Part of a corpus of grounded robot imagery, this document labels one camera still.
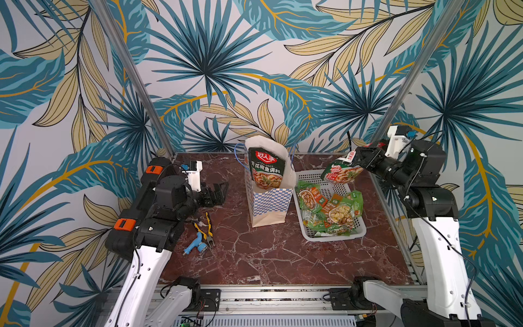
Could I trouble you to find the dark green condiment packet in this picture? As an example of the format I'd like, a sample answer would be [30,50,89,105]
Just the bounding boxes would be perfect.
[248,147,285,190]

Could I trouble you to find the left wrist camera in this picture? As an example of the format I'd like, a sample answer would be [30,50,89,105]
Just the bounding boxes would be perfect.
[181,161,203,192]

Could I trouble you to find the aluminium front rail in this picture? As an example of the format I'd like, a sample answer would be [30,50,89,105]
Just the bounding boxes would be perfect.
[97,285,430,327]

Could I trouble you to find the aluminium corner post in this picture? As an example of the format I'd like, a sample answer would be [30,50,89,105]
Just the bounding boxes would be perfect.
[371,1,466,143]
[91,0,177,162]

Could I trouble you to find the green red condiment packet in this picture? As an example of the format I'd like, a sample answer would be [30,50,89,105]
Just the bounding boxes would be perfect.
[321,150,364,185]

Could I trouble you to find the green noodle condiment packet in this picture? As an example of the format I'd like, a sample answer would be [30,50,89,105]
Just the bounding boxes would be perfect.
[296,181,328,230]

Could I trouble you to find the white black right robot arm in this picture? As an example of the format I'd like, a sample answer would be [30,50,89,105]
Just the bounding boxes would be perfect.
[353,140,495,326]

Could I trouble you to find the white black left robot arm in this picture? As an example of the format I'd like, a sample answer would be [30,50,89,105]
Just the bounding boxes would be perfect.
[106,174,229,326]

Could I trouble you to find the blue checkered paper bag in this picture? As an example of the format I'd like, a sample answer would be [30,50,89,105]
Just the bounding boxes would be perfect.
[236,136,297,228]

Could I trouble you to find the black tool case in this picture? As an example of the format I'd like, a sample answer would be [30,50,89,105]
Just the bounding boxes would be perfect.
[105,157,176,262]

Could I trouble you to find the yellow black pliers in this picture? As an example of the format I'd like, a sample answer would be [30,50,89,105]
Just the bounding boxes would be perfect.
[192,212,215,249]

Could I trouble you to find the left aluminium corner post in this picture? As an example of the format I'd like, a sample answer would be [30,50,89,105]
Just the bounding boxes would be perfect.
[91,0,177,162]

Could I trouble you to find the blue plastic tool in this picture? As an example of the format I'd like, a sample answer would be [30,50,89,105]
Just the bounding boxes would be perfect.
[183,232,208,256]

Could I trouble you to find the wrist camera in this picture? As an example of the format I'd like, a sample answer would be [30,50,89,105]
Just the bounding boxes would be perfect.
[181,161,203,192]
[385,125,417,159]

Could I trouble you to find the green soup condiment packet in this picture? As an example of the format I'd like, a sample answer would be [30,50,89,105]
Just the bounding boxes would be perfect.
[320,191,364,236]

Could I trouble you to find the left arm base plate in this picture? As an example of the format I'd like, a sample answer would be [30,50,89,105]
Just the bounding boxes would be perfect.
[183,287,221,313]

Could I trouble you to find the white plastic basket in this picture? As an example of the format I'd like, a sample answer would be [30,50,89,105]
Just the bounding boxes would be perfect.
[293,170,366,242]

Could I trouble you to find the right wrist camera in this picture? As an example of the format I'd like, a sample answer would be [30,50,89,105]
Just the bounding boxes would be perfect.
[385,125,417,159]

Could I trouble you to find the right aluminium corner post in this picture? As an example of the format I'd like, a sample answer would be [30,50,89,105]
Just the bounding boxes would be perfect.
[371,1,466,143]

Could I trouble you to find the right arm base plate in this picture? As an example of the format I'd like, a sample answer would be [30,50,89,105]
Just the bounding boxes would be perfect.
[324,283,372,311]

